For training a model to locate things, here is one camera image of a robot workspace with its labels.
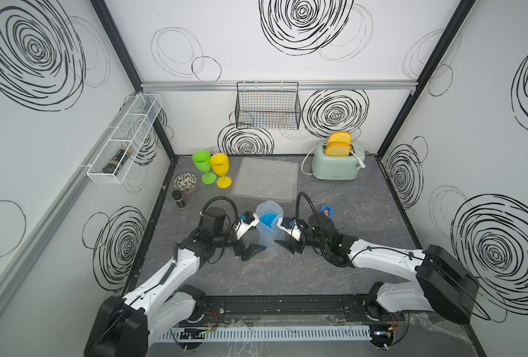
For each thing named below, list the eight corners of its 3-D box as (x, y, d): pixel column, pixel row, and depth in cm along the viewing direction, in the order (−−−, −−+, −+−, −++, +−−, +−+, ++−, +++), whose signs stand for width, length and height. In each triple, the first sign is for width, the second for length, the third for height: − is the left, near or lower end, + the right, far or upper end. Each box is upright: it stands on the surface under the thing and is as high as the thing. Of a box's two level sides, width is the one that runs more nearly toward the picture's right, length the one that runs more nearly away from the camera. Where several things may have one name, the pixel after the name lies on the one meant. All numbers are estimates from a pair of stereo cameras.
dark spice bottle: (178, 209, 100) (172, 199, 93) (176, 202, 102) (170, 191, 96) (186, 207, 101) (181, 196, 94) (184, 199, 103) (179, 189, 97)
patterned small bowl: (174, 194, 107) (170, 187, 103) (179, 179, 112) (175, 172, 108) (196, 194, 107) (193, 187, 103) (199, 179, 112) (197, 172, 108)
